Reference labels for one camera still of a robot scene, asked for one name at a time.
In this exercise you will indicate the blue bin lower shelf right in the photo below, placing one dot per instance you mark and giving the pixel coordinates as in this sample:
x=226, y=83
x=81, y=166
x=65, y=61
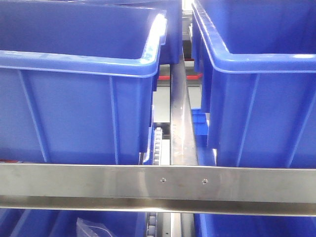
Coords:
x=215, y=225

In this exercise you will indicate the blue bin shelf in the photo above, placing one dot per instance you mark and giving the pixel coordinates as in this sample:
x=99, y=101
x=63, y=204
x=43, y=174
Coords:
x=215, y=225
x=53, y=223

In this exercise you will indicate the blue bin lower shelf left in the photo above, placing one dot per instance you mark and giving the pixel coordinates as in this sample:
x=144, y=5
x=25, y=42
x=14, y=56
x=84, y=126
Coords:
x=53, y=223

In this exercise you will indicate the roller conveyor track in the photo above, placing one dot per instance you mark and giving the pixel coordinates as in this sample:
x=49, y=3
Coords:
x=157, y=148

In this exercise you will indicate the blue bin behind left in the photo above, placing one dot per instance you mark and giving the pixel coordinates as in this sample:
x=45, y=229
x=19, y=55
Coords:
x=172, y=32

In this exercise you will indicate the large blue bin left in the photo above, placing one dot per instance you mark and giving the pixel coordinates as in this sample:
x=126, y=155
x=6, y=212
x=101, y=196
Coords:
x=76, y=80

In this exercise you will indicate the large blue bin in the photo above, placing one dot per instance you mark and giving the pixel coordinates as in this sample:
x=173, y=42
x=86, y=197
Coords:
x=259, y=63
x=76, y=80

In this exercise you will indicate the large blue bin right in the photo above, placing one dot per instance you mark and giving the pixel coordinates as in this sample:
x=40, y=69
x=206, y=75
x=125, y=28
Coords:
x=259, y=63

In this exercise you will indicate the clear plastic bag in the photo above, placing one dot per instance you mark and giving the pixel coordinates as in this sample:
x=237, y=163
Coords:
x=85, y=228

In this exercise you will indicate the steel centre divider rail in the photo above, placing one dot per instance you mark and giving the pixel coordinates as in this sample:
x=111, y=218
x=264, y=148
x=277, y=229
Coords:
x=183, y=149

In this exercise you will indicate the steel shelf front rail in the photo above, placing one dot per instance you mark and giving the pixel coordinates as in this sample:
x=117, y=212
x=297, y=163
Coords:
x=186, y=189

